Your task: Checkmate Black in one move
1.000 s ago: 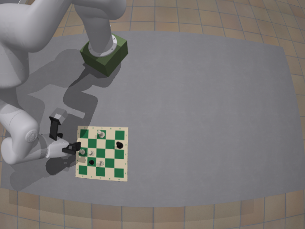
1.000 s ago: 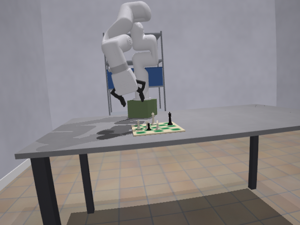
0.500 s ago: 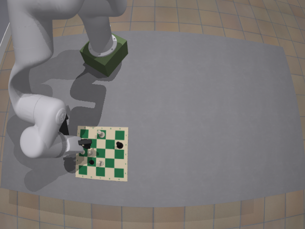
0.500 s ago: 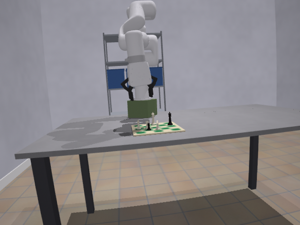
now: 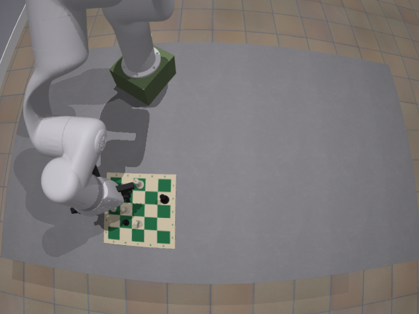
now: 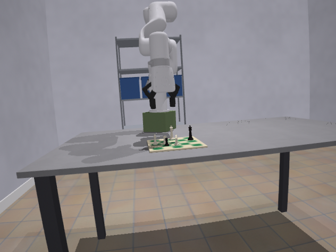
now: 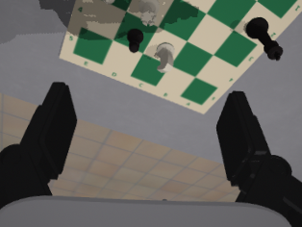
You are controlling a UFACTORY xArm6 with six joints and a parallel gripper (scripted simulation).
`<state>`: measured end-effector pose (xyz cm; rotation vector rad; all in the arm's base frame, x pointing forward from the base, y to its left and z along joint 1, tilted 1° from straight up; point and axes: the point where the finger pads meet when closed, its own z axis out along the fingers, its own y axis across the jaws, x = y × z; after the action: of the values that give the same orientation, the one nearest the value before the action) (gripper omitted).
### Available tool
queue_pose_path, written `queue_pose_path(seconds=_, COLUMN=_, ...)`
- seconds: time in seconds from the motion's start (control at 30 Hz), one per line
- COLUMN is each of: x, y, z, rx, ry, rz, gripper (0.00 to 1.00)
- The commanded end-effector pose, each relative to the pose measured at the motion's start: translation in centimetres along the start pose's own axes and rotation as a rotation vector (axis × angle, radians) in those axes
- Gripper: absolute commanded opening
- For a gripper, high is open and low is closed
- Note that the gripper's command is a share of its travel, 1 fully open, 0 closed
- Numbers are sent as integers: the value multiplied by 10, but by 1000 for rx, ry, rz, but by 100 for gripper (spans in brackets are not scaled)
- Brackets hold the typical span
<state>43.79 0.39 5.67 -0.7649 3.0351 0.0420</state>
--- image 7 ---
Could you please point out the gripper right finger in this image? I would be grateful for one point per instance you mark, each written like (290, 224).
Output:
(263, 179)

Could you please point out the green and cream chessboard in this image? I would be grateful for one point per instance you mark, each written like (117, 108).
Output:
(212, 49)

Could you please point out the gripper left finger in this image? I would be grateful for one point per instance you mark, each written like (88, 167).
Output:
(26, 168)

